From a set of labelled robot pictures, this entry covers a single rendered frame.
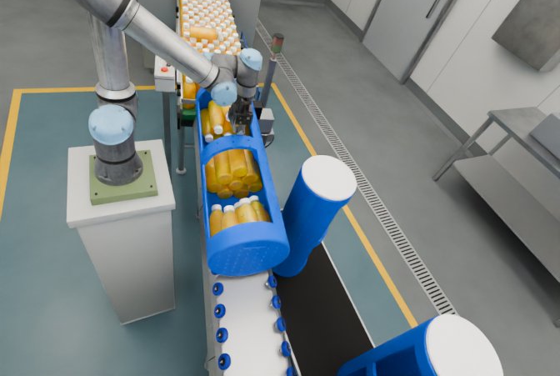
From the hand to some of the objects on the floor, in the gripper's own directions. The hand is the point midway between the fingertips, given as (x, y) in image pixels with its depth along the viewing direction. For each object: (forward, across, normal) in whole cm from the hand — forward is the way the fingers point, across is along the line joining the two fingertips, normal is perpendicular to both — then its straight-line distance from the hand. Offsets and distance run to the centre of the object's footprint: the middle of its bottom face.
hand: (236, 128), depth 128 cm
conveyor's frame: (+123, 0, +129) cm, 179 cm away
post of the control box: (+123, -28, +64) cm, 142 cm away
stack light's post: (+123, +36, +81) cm, 152 cm away
